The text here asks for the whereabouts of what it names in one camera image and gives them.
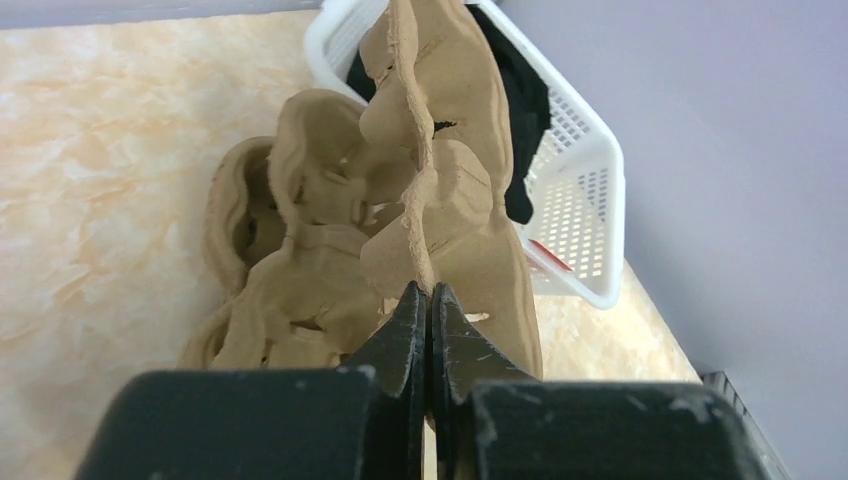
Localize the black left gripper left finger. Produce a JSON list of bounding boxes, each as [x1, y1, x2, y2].
[[76, 284, 428, 479]]

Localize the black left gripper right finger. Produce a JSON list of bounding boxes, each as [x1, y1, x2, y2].
[[430, 283, 766, 479]]

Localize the brown cardboard cup carrier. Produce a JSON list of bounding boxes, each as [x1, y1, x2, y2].
[[359, 1, 543, 377]]

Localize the remaining stacked cardboard carriers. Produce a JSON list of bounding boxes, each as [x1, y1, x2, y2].
[[178, 89, 415, 369]]

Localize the white plastic basket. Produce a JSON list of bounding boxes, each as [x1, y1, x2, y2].
[[303, 0, 627, 311]]

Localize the black cloth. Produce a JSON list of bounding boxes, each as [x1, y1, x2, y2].
[[366, 5, 551, 225]]

